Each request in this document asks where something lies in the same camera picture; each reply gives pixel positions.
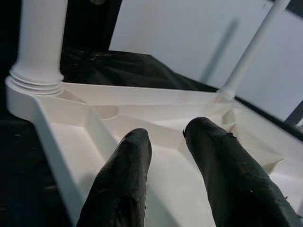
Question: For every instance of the white plastic table top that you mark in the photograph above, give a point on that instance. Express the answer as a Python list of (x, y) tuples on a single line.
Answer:
[(71, 132)]

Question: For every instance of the dark grey window frame post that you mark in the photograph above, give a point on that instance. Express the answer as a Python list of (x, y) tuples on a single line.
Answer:
[(293, 111)]

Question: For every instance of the black plastic sheet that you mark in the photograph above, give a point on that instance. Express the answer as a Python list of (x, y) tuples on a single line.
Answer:
[(118, 68)]

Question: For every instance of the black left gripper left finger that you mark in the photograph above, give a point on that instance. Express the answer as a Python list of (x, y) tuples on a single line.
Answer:
[(123, 184)]

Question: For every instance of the white plastic table leg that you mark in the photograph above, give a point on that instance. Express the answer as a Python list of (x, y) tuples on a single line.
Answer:
[(248, 47), (40, 35)]

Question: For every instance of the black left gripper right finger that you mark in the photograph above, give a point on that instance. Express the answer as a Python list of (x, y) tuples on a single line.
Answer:
[(232, 175)]

